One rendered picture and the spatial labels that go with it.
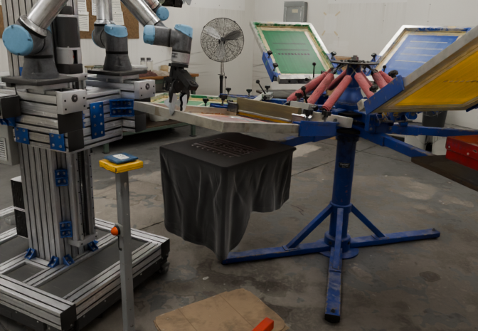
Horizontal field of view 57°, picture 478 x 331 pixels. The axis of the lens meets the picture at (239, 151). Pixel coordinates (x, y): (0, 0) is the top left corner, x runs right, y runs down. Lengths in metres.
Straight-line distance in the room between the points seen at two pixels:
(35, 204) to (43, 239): 0.20
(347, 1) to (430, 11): 1.20
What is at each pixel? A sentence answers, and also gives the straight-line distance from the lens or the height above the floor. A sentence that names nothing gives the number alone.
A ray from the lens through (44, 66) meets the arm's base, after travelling 2.07.
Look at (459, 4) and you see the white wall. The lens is 6.13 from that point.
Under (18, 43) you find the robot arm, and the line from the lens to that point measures 1.94.
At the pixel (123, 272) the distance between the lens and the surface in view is 2.05.
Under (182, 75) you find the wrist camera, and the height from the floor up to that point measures 1.31.
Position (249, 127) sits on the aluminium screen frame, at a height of 1.12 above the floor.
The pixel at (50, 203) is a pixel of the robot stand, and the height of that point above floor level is 0.58.
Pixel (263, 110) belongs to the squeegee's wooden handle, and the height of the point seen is 1.09.
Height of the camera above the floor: 1.49
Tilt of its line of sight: 16 degrees down
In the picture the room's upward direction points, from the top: 2 degrees clockwise
